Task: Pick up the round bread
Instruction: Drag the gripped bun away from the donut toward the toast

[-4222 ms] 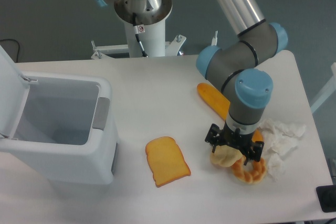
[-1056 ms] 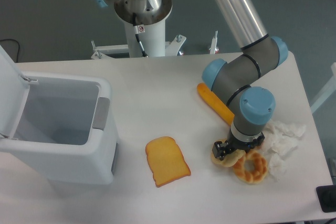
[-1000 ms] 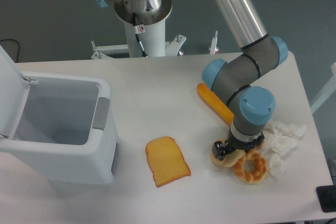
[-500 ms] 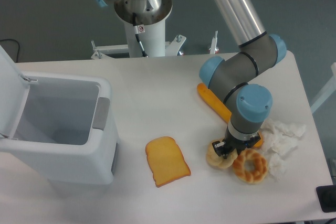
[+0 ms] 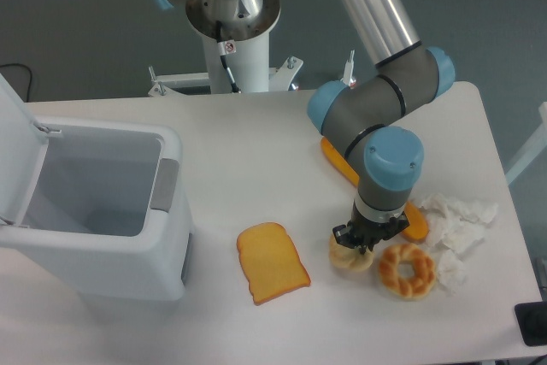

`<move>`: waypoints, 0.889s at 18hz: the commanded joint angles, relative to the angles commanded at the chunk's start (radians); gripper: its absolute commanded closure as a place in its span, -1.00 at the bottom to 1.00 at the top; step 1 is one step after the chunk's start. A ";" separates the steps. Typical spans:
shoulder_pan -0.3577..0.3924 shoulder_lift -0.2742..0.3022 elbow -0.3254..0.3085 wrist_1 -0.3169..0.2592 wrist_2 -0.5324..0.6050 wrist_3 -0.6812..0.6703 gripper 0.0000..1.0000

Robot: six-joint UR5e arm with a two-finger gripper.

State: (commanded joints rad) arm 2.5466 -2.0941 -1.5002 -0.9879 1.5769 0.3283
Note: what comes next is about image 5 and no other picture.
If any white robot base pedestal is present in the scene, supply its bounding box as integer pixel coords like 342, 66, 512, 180
148, 38, 304, 96

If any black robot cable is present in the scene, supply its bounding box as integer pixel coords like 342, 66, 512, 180
215, 21, 243, 94

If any white open trash bin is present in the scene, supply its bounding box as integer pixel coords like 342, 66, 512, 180
1, 82, 194, 301

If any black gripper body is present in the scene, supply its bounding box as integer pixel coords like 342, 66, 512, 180
347, 206, 388, 250

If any braided ring bread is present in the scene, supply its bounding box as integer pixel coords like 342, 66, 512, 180
378, 244, 437, 300

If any round pale bread bun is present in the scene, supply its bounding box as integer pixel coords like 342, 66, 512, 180
328, 235, 374, 273

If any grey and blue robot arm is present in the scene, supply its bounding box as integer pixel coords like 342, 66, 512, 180
156, 0, 455, 252

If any crumpled white tissue paper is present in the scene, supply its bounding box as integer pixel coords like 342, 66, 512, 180
413, 193, 499, 294

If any long orange baguette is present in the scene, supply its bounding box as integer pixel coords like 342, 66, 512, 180
320, 137, 429, 243

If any toast bread slice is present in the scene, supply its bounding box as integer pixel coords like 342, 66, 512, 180
236, 222, 311, 305

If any black cable on floor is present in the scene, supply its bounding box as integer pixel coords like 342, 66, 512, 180
0, 63, 34, 91

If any white frame bar right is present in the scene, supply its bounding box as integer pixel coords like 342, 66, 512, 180
505, 102, 546, 185

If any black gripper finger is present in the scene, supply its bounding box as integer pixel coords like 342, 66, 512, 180
386, 211, 409, 240
332, 224, 355, 249

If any black device at table edge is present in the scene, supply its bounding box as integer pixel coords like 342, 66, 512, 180
515, 301, 546, 347

